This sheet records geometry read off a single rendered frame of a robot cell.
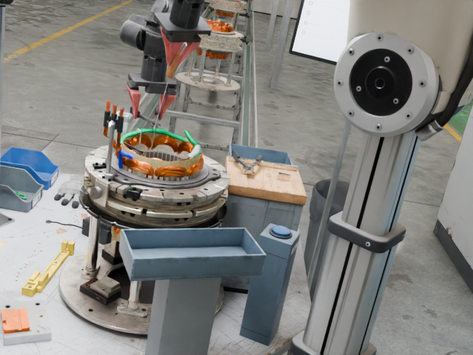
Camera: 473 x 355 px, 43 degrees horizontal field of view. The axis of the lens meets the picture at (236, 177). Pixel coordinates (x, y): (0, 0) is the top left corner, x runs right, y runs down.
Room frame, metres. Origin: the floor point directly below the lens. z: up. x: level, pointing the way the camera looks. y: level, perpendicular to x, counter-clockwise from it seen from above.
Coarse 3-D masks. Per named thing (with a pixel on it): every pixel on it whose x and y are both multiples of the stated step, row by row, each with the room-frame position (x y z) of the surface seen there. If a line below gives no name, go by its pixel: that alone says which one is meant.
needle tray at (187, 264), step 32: (128, 256) 0.92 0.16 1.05; (160, 256) 0.99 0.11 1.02; (192, 256) 0.94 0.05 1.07; (224, 256) 0.96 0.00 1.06; (256, 256) 0.99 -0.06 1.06; (160, 288) 0.97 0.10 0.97; (192, 288) 0.95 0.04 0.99; (160, 320) 0.95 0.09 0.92; (192, 320) 0.96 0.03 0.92; (160, 352) 0.94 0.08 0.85; (192, 352) 0.96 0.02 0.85
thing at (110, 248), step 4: (112, 236) 1.31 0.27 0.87; (112, 240) 1.31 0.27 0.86; (108, 244) 1.33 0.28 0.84; (112, 244) 1.31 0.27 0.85; (116, 244) 1.30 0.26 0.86; (104, 248) 1.33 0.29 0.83; (108, 248) 1.32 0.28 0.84; (112, 248) 1.31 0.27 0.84; (116, 248) 1.30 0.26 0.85; (108, 252) 1.32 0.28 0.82; (112, 252) 1.31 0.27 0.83; (116, 252) 1.31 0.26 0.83; (116, 256) 1.31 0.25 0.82
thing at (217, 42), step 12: (204, 36) 3.40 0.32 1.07; (216, 36) 3.38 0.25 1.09; (228, 36) 3.42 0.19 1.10; (240, 36) 3.51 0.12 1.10; (204, 48) 3.38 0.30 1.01; (216, 48) 3.40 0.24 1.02; (228, 48) 3.43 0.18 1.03; (240, 48) 3.56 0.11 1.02; (192, 60) 3.57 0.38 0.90; (204, 60) 3.41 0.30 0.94; (216, 72) 3.65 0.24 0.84; (228, 72) 3.50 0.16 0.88; (192, 84) 3.38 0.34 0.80; (204, 84) 3.43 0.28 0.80; (216, 84) 3.51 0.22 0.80; (228, 84) 3.49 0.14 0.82
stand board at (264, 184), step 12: (228, 156) 1.50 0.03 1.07; (228, 168) 1.41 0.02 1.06; (240, 168) 1.42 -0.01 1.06; (264, 168) 1.46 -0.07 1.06; (276, 168) 1.47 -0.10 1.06; (240, 180) 1.34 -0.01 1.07; (252, 180) 1.36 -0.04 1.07; (264, 180) 1.37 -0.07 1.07; (276, 180) 1.39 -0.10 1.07; (300, 180) 1.42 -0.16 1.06; (228, 192) 1.30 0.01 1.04; (240, 192) 1.31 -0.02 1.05; (252, 192) 1.31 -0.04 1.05; (264, 192) 1.31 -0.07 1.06; (276, 192) 1.31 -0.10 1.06; (288, 192) 1.32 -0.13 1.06; (300, 192) 1.34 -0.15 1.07
